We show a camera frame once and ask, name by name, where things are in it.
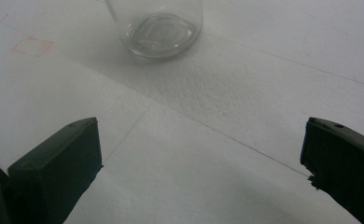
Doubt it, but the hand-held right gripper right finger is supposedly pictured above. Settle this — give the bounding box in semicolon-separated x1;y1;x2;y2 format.
300;117;364;224

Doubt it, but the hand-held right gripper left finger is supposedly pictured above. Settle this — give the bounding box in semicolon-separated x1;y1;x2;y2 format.
7;117;104;224

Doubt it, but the clear glass jar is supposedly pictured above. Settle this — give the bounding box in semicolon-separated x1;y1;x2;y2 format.
104;0;203;60

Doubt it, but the white foam board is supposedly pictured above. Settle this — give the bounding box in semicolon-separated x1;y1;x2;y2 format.
0;0;364;224

